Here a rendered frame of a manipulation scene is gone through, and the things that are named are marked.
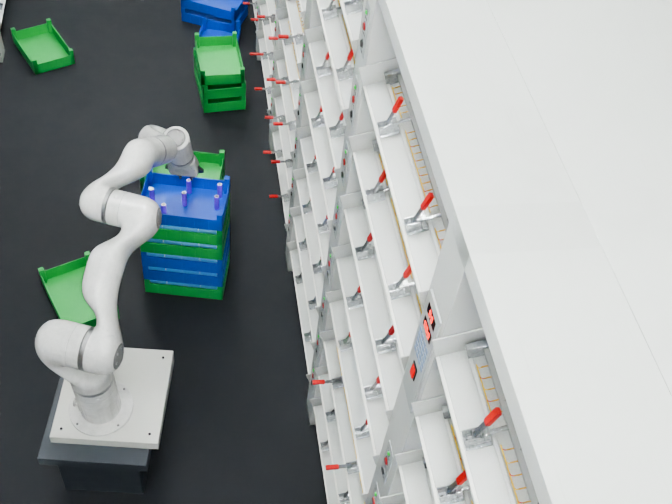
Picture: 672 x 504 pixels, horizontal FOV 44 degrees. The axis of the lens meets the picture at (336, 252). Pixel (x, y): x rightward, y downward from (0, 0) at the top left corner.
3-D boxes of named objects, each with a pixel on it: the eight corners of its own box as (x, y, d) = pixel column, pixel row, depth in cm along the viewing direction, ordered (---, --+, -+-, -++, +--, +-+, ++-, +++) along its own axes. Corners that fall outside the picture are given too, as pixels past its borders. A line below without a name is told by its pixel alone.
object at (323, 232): (327, 285, 248) (317, 257, 237) (302, 148, 286) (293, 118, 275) (393, 269, 246) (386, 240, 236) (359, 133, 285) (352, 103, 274)
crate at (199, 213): (137, 222, 292) (135, 206, 286) (148, 182, 305) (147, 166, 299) (222, 231, 293) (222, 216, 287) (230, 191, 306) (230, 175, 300)
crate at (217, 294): (145, 292, 322) (143, 279, 316) (155, 253, 335) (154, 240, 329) (222, 300, 323) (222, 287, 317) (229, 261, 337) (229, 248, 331)
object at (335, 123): (341, 194, 218) (330, 157, 208) (311, 54, 257) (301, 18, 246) (416, 175, 217) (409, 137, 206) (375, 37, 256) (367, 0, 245)
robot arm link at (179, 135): (160, 159, 272) (186, 169, 272) (155, 142, 260) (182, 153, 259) (171, 137, 275) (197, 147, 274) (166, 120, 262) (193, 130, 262)
